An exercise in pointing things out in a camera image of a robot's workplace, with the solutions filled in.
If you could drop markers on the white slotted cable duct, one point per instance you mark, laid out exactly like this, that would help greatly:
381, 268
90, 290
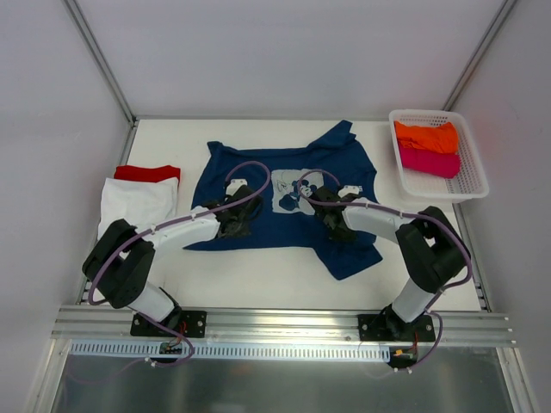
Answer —
233, 351

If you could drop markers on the white plastic basket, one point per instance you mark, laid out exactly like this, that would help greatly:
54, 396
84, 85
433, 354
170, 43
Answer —
470, 182

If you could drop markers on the folded white t shirt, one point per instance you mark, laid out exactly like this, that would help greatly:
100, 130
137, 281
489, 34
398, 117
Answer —
141, 204

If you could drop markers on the aluminium mounting rail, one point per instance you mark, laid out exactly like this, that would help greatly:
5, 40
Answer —
456, 328

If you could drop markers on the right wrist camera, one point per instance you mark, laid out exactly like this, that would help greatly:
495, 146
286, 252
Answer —
348, 193

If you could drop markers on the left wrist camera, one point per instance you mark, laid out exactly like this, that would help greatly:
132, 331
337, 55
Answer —
233, 186

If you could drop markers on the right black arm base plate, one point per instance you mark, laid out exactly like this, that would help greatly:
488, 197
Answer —
376, 328

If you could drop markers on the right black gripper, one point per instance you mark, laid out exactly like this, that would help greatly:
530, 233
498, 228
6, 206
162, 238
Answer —
329, 206

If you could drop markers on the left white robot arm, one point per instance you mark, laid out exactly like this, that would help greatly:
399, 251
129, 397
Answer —
120, 263

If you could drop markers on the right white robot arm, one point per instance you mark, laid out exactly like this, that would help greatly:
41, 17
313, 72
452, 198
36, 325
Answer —
431, 249

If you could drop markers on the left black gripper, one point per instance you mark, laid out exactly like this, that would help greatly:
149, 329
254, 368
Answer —
245, 206

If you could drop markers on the pink t shirt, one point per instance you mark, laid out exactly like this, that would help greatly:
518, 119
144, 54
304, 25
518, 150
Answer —
429, 162

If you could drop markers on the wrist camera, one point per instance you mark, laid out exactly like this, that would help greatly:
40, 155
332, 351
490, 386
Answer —
348, 193
233, 186

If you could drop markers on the navy blue t shirt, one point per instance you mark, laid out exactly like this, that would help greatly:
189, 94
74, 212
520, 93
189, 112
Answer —
287, 220

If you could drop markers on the folded red t shirt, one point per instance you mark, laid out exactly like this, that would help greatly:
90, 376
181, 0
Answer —
140, 174

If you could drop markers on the orange t shirt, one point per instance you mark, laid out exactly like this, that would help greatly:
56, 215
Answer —
443, 139

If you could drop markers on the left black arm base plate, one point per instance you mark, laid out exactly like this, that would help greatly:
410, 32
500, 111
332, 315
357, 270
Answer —
191, 324

